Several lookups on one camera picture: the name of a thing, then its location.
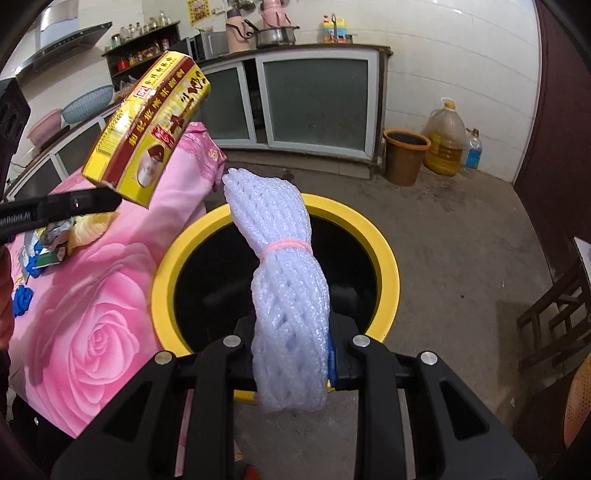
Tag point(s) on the pink floral tablecloth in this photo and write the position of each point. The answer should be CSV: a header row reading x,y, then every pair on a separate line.
x,y
92,323

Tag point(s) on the blue crumpled wrapper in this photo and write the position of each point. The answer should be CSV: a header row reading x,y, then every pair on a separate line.
x,y
24,301
36,266

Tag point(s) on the kitchen cabinet with glass doors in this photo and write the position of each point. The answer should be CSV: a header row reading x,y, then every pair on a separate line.
x,y
318,97

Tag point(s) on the steel cooking pot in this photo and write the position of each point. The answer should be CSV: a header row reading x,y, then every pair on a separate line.
x,y
274,36

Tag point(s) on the dark wooden shelf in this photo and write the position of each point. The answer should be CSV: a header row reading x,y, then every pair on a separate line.
x,y
111,60

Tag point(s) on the woven wicker seat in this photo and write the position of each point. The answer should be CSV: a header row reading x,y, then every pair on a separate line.
x,y
579,406

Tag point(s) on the white foam net bundle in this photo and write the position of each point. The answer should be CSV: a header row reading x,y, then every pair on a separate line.
x,y
286,300

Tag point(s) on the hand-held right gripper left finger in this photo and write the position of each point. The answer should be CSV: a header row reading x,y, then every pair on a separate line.
x,y
221,369

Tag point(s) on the large yellow oil bottle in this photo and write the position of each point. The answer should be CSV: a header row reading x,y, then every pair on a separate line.
x,y
444,143

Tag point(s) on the yellow wall poster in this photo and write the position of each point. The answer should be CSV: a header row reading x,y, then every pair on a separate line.
x,y
198,11

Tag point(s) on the black bin liner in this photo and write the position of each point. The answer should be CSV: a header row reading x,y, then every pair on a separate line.
x,y
203,286

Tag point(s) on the yellow round trash bin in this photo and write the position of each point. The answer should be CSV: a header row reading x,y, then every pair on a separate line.
x,y
369,240

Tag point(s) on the pink and brown thermos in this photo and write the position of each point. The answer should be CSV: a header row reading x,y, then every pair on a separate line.
x,y
239,32

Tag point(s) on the small clear plastic bottle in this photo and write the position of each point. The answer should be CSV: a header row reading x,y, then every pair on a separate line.
x,y
473,152

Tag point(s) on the pink plastic basin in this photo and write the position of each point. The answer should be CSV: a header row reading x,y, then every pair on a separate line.
x,y
46,128

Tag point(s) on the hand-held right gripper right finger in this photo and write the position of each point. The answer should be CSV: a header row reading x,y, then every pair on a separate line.
x,y
344,364

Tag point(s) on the colourful plastic toy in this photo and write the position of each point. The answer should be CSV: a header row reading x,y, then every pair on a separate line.
x,y
337,30

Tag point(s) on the silver microwave oven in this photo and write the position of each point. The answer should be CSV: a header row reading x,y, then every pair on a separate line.
x,y
210,45

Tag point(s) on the dark wooden chair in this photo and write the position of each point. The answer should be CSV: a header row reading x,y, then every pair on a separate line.
x,y
549,318

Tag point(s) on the row of glass jars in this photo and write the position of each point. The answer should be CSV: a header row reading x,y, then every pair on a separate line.
x,y
138,30

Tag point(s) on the steel range hood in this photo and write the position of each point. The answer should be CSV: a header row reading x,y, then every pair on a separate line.
x,y
55,46

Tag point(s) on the yellow and red carton box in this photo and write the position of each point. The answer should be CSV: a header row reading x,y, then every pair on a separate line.
x,y
152,129

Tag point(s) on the dark red door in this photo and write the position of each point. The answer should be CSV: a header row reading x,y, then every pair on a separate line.
x,y
558,138

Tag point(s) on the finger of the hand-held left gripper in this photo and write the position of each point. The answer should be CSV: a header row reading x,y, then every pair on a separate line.
x,y
87,202

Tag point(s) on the blue plastic basket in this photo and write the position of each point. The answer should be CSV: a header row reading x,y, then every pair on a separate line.
x,y
87,105

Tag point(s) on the pink kettle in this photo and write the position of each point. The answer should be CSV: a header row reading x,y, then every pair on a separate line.
x,y
274,14

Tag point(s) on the orange plastic bucket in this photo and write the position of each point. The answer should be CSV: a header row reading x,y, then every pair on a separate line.
x,y
401,166

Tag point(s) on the silver foil wrapper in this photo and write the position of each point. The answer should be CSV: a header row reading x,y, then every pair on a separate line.
x,y
55,240

